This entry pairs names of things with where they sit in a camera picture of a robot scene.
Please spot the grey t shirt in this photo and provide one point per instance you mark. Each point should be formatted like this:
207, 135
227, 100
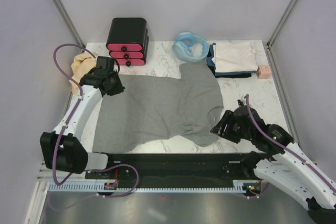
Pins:
159, 108

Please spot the light blue cable duct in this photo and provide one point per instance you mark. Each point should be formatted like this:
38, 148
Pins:
103, 187

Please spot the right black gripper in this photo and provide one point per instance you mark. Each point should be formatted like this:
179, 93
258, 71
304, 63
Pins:
228, 118

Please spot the pink cube power strip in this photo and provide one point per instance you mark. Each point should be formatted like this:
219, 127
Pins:
264, 72

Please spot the black pink drawer box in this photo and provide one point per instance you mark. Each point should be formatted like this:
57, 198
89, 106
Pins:
128, 41

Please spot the yellow t shirt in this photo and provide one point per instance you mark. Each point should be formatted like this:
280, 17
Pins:
81, 65

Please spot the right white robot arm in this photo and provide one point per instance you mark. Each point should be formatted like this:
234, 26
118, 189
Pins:
280, 161

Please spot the white blue folded t shirt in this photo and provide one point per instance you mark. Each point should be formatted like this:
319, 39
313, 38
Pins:
232, 59

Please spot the light blue headphones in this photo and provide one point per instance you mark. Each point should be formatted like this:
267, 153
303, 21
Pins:
183, 44

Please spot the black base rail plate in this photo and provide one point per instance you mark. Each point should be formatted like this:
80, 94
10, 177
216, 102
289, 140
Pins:
176, 170

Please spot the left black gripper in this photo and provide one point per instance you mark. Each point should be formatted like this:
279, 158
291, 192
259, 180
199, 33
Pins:
119, 88

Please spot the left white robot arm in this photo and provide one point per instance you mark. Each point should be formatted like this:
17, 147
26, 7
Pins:
61, 148

